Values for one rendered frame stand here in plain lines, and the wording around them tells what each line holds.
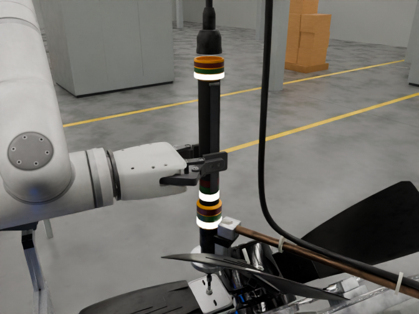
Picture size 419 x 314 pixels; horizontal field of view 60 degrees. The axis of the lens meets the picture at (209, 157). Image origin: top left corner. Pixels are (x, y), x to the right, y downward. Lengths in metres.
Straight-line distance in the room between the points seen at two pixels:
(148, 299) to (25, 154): 0.42
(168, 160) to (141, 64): 6.63
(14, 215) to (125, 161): 0.15
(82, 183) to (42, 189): 0.07
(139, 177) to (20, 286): 2.28
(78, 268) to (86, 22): 4.76
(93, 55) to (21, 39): 6.15
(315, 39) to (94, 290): 7.37
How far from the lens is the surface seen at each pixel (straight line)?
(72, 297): 2.54
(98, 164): 0.51
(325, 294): 0.46
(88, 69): 6.77
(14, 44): 0.62
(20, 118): 0.46
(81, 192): 0.50
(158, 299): 0.75
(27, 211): 0.51
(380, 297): 0.89
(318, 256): 0.58
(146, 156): 0.53
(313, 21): 8.69
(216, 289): 0.76
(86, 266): 2.72
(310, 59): 8.77
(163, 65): 7.34
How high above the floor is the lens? 1.72
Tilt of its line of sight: 25 degrees down
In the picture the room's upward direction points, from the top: straight up
